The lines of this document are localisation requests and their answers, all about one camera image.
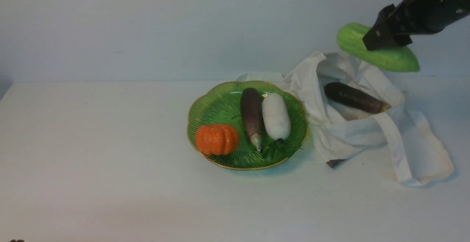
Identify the green leaf-shaped plate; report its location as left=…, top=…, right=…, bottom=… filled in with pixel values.
left=187, top=81, right=309, bottom=171

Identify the green cucumber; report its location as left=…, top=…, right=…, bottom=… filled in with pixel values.
left=336, top=22, right=421, bottom=72

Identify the white radish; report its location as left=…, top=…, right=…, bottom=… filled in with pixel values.
left=262, top=93, right=291, bottom=140

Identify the orange toy pumpkin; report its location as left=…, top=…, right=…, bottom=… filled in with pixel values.
left=195, top=124, right=239, bottom=156

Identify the dark purple eggplant in bag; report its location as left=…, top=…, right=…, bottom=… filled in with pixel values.
left=324, top=82, right=392, bottom=114

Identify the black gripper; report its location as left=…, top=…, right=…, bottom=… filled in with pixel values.
left=362, top=0, right=470, bottom=51

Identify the purple eggplant on plate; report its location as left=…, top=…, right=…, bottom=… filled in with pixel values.
left=240, top=87, right=263, bottom=153

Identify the white cloth bag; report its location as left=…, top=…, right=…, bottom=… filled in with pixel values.
left=237, top=51, right=454, bottom=187

